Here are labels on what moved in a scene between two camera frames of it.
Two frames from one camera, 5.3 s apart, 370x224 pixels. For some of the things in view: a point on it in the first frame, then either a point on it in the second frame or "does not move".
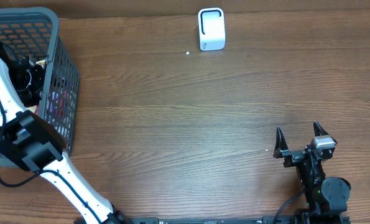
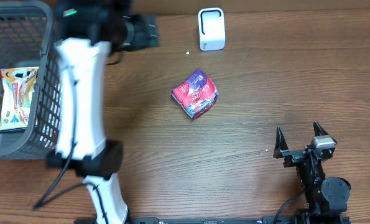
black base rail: [227, 220] does not move
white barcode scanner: [212, 33] does not move
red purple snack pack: [59, 110] → [197, 95]
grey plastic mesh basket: [34, 32] does not move
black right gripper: [293, 156] does not move
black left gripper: [40, 72] → [149, 35]
